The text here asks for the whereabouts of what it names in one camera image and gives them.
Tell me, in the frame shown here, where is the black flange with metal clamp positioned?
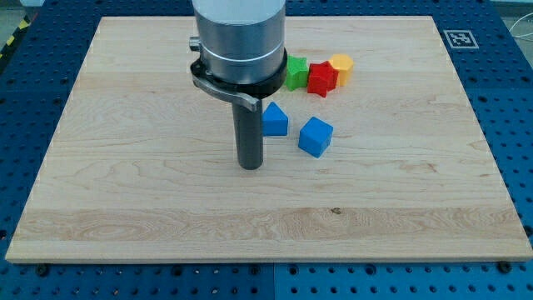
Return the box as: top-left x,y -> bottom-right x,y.
190,50 -> 288,112

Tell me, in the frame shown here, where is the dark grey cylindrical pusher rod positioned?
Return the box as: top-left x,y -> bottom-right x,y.
232,100 -> 263,170

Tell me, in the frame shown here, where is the blue triangle block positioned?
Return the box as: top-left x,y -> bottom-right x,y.
262,102 -> 288,137

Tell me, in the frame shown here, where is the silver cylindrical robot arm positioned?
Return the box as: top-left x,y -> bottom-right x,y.
189,0 -> 288,170

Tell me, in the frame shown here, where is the green star block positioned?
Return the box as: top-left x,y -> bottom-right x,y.
286,55 -> 309,91

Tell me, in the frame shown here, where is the red star block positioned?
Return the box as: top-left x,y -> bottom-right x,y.
307,61 -> 339,98

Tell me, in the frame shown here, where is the blue cube block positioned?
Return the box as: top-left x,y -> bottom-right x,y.
298,117 -> 334,158

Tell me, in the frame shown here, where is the yellow hexagon block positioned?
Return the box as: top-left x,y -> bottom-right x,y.
328,53 -> 355,87

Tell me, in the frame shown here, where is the light wooden board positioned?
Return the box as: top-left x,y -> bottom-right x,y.
6,16 -> 532,263

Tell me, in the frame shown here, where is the white fiducial marker tag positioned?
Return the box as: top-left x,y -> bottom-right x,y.
443,29 -> 479,49

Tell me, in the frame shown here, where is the yellow black hazard tape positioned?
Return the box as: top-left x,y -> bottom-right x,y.
1,15 -> 32,60

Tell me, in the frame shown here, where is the white cable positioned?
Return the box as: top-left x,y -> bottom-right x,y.
508,11 -> 533,43

